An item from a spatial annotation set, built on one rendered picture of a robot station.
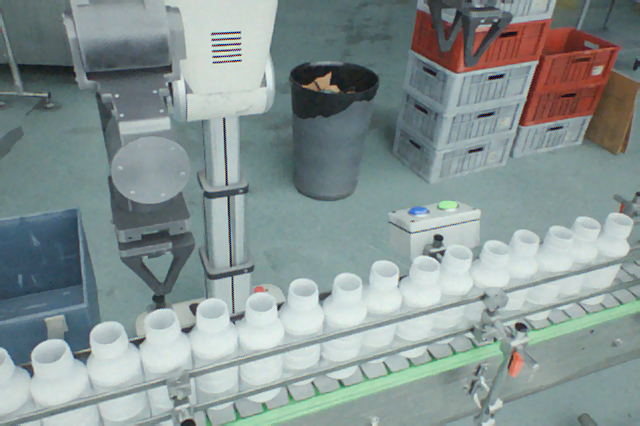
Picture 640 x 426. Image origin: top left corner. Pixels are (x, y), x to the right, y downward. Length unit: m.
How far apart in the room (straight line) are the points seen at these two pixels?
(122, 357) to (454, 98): 2.54
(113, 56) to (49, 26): 3.94
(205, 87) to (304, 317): 0.58
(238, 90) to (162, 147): 0.75
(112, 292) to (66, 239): 1.16
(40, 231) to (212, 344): 0.69
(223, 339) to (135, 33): 0.38
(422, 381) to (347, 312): 0.21
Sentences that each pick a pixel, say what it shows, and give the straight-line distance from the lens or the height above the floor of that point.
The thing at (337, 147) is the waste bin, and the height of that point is 0.35.
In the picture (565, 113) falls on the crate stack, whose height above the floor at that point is 0.26.
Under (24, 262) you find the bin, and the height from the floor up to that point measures 0.83.
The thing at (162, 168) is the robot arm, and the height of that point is 1.43.
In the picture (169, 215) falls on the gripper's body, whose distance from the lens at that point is 0.51.
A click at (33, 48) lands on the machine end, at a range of 4.49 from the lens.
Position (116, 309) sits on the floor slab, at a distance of 2.37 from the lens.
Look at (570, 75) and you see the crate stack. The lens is 3.69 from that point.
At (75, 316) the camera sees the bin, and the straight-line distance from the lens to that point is 1.04.
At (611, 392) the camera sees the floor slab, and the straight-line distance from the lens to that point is 2.39.
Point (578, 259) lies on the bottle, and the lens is 0.95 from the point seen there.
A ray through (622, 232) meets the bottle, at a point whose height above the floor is 1.15.
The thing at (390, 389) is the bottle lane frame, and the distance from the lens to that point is 0.84.
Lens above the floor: 1.64
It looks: 36 degrees down
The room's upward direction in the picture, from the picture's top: 4 degrees clockwise
